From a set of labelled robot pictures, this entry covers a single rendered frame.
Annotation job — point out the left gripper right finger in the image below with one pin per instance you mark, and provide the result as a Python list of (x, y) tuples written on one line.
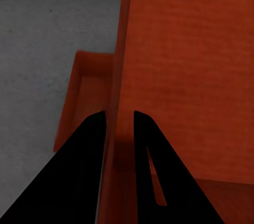
[(186, 202)]

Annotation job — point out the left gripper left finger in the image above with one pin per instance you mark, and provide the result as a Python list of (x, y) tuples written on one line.
[(66, 189)]

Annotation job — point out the storage box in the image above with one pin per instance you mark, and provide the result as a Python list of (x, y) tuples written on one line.
[(189, 65), (88, 68)]

